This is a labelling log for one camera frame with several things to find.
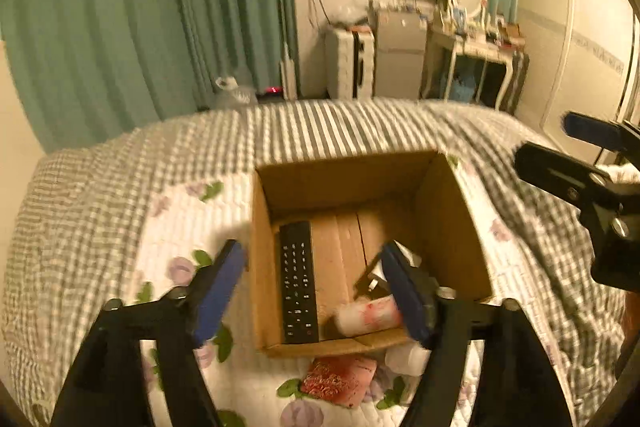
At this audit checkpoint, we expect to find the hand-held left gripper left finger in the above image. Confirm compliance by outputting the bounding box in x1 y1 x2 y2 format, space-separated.
50 239 247 427

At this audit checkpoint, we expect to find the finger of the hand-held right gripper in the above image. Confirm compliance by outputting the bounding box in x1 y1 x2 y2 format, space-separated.
562 111 640 152
514 142 627 210

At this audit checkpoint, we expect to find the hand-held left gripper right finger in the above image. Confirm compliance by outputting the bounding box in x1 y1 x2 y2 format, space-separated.
380 241 576 427

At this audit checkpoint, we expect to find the white tube with red print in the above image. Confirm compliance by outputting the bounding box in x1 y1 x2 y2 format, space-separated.
334 297 405 337

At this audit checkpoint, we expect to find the brown cardboard box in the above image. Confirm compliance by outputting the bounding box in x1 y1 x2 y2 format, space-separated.
250 150 495 359

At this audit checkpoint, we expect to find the white plug adapter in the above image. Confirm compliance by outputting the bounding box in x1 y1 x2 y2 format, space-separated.
354 242 423 300

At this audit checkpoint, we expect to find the white plastic bottle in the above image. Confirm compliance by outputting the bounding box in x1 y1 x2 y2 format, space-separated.
384 341 433 377

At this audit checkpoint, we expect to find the white floral quilt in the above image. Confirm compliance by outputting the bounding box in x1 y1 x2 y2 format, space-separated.
122 157 516 427

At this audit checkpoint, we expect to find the black remote control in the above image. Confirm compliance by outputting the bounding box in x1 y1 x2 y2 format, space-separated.
278 220 321 344

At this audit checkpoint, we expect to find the white wardrobe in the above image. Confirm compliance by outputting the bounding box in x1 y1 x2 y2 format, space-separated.
515 0 640 152

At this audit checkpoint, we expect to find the red patterned packet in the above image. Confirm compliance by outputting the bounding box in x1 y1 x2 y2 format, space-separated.
300 355 378 408

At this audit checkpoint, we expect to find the white dressing table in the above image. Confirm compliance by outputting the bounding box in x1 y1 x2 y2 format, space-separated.
422 24 531 112

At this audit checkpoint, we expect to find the green checked blanket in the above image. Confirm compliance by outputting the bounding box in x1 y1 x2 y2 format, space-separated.
2 99 626 427

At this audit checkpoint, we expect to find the grey small fridge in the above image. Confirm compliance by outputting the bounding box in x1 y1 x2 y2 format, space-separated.
369 0 430 100

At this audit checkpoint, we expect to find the clear plastic bag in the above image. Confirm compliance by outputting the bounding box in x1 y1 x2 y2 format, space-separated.
212 74 260 108

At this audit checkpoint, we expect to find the white suitcase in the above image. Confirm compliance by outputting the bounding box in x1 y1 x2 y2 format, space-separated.
325 27 377 100

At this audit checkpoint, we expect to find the wide green curtain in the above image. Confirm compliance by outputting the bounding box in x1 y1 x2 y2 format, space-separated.
0 0 301 154

